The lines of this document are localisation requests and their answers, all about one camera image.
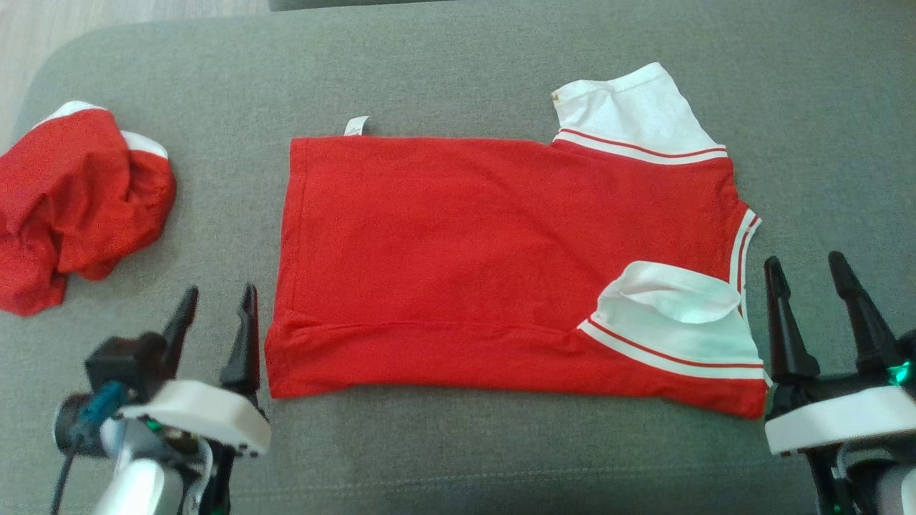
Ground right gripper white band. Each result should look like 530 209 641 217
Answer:
762 250 916 457

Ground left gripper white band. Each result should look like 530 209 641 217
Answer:
118 284 273 458

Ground red shorts with white band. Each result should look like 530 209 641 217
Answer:
0 100 177 318

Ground red shirt with white sleeves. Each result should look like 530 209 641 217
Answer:
263 62 774 421

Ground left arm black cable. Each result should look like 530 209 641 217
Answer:
49 381 133 515

